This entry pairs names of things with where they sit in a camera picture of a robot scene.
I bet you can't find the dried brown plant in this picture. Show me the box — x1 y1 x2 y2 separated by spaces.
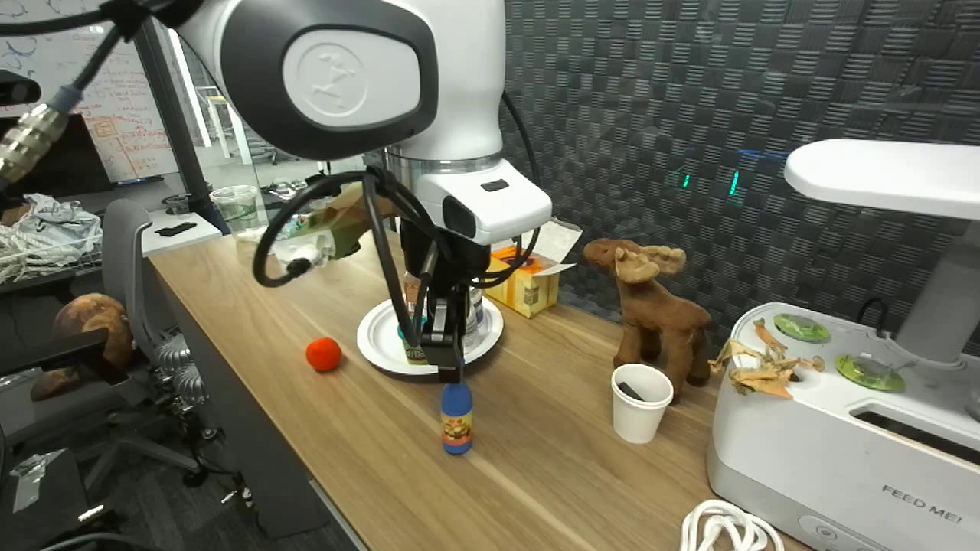
712 318 820 402

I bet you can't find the red plush ball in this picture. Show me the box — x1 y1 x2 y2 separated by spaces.
303 335 346 376

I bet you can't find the white paper cup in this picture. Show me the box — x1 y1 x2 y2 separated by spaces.
610 360 676 448

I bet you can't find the white indoor planter with lamp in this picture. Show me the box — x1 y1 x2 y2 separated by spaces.
704 138 980 551

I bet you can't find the crumpled grey white cloth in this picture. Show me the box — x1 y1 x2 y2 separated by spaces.
0 194 105 285

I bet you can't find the blue cap sauce bottle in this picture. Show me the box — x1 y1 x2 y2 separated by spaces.
438 376 477 460

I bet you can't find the black tripod pole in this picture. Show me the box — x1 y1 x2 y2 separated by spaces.
127 11 234 232

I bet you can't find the open yellow cardboard box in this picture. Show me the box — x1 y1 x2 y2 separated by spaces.
483 216 584 320

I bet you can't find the black hose with metal fitting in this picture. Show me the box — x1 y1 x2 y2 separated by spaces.
0 0 158 194

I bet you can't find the brown round plush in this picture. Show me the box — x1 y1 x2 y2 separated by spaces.
28 292 136 402

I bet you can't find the white cable bundle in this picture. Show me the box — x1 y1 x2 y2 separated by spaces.
676 495 786 551

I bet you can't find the glossy wrist camera block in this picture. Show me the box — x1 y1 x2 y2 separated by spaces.
308 187 404 261

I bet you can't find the grey office chair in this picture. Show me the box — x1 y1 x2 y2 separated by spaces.
101 194 258 513

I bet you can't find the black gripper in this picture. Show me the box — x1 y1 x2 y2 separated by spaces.
398 216 483 384

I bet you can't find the white paper plate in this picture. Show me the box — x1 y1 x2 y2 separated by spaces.
355 294 509 378

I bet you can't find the clear plastic container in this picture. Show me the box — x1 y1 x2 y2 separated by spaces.
210 179 271 237

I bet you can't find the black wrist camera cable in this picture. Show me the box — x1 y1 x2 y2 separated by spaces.
253 88 546 354

